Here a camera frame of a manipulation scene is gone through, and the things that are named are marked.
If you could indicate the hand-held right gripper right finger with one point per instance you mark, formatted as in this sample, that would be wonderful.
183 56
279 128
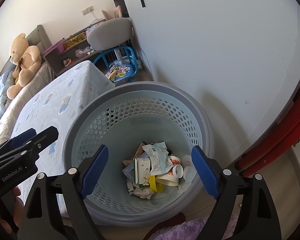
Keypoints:
205 175

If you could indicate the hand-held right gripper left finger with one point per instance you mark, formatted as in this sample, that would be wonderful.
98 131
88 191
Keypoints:
95 172

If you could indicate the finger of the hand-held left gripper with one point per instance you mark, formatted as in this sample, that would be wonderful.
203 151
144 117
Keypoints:
46 135
22 136

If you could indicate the purple cardboard box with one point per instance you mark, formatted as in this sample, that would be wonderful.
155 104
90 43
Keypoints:
128 172

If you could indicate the red and white paper cup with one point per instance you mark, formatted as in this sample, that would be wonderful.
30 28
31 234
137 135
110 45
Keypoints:
168 180

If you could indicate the white medicine carton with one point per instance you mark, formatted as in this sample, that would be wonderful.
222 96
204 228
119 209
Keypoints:
142 172

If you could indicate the yellow plastic package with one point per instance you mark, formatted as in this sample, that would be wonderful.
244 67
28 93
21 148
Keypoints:
157 160

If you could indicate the white paper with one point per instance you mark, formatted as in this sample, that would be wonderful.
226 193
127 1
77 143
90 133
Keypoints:
142 192

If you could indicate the grey perforated plastic basket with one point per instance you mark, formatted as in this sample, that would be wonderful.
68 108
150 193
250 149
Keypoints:
140 112

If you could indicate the person's left hand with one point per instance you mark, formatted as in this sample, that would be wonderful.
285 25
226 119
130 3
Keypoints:
18 205

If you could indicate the translucent plastic cup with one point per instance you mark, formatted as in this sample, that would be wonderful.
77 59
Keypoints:
190 168

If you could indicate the light blue printed blanket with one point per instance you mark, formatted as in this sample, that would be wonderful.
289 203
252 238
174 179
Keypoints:
52 97

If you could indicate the light blue folded quilt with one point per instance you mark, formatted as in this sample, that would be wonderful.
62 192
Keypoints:
1 102

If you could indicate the purple fluffy rug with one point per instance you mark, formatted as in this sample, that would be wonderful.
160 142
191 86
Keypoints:
190 230

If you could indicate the blue printed pillow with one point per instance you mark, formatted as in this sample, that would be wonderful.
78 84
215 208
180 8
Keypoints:
2 81

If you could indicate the bed with checked sheet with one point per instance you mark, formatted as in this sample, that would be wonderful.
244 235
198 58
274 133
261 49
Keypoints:
41 73

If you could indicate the grey shelf unit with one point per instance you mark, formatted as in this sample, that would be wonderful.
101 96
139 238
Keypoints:
55 62

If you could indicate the small printed cup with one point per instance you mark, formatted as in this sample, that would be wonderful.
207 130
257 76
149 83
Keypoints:
67 62

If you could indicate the large beige teddy bear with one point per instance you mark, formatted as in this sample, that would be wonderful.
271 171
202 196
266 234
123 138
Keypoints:
27 60

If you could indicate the pink storage box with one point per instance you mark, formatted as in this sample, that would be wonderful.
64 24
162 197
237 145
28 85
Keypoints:
53 47

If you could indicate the pink plastic bag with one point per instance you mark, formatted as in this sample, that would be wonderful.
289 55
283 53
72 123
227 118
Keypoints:
82 52

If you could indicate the gold foil packets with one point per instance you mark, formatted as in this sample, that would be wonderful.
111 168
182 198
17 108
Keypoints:
75 39

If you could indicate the grey bed headboard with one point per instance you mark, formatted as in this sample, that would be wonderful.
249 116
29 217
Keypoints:
40 35

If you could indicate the blue metal chair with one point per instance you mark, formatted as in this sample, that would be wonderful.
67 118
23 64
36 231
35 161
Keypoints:
130 55

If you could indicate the grey padded chair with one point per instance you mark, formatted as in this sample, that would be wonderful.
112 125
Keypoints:
110 33

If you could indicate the white wardrobe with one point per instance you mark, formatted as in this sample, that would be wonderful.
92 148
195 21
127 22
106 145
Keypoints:
215 42

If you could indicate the red metal frame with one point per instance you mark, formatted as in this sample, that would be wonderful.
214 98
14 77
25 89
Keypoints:
277 145

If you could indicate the wall socket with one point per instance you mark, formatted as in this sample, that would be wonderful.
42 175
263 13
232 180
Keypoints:
88 10

